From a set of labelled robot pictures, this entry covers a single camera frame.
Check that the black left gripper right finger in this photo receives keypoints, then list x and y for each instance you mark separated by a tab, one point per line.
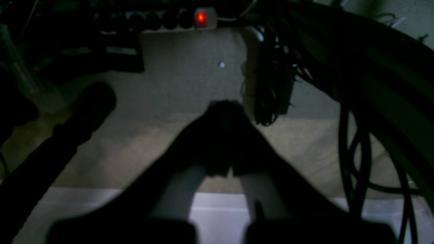
285	208

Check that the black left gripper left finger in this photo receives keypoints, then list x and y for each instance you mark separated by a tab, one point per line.
155	208

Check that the white power strip red switch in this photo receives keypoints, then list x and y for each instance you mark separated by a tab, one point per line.
156	21

